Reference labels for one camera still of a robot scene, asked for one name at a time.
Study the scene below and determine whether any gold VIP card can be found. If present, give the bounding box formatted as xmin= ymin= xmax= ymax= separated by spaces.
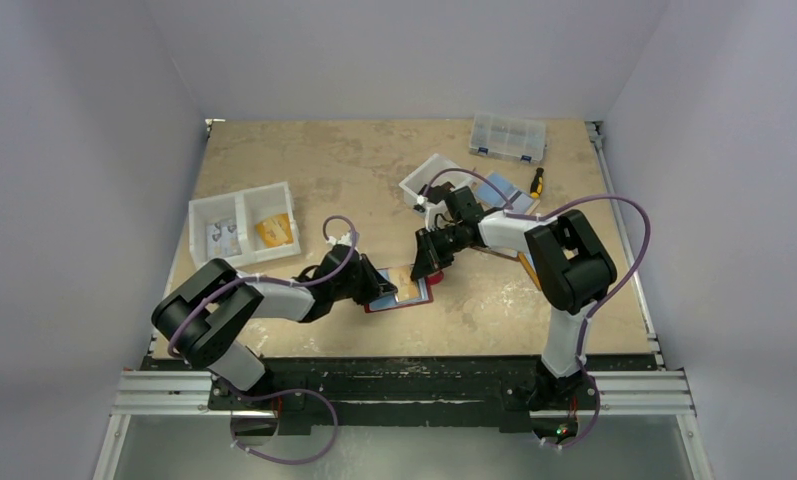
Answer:
xmin=392 ymin=266 xmax=430 ymax=305

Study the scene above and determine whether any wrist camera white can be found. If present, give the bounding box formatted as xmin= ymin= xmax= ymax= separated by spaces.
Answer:
xmin=326 ymin=231 xmax=359 ymax=250
xmin=412 ymin=194 xmax=447 ymax=231

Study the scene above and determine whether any small white square bin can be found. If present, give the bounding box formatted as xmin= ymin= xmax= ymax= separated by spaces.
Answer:
xmin=398 ymin=153 xmax=479 ymax=216

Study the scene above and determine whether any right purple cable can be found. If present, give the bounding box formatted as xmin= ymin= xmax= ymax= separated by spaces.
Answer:
xmin=416 ymin=167 xmax=653 ymax=453

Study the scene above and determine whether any grey card in bin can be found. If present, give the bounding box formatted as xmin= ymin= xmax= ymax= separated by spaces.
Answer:
xmin=205 ymin=218 xmax=242 ymax=259

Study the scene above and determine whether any clear plastic organizer box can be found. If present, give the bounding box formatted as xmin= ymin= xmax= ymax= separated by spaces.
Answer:
xmin=469 ymin=112 xmax=547 ymax=164

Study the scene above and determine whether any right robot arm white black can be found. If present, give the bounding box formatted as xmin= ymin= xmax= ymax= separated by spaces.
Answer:
xmin=411 ymin=187 xmax=617 ymax=410

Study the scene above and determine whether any open tan card holder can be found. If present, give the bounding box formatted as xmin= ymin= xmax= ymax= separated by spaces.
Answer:
xmin=517 ymin=252 xmax=542 ymax=291

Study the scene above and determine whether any yellow black screwdriver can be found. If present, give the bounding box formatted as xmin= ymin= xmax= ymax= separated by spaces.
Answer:
xmin=530 ymin=167 xmax=545 ymax=199

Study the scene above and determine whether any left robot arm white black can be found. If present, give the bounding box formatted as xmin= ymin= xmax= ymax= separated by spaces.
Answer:
xmin=151 ymin=246 xmax=397 ymax=409

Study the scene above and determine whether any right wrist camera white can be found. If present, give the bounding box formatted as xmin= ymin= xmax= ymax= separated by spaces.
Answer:
xmin=412 ymin=194 xmax=447 ymax=231

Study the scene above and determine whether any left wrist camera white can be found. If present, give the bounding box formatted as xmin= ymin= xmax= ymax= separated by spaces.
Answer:
xmin=326 ymin=231 xmax=359 ymax=250

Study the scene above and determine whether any open blue card holder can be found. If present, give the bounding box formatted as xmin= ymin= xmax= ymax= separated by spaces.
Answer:
xmin=474 ymin=172 xmax=539 ymax=214

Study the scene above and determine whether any orange card in bin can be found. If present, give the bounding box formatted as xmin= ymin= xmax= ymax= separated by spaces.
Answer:
xmin=255 ymin=213 xmax=295 ymax=248

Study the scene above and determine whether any red card holder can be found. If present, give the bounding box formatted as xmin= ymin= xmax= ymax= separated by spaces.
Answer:
xmin=364 ymin=265 xmax=434 ymax=313

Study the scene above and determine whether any white two-compartment bin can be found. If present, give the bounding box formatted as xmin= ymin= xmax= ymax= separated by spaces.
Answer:
xmin=188 ymin=181 xmax=302 ymax=268

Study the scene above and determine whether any black item in bin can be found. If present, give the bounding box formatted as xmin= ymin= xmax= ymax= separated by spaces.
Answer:
xmin=426 ymin=182 xmax=454 ymax=204

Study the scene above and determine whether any aluminium frame rail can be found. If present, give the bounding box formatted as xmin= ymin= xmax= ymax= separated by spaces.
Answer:
xmin=111 ymin=371 xmax=212 ymax=416

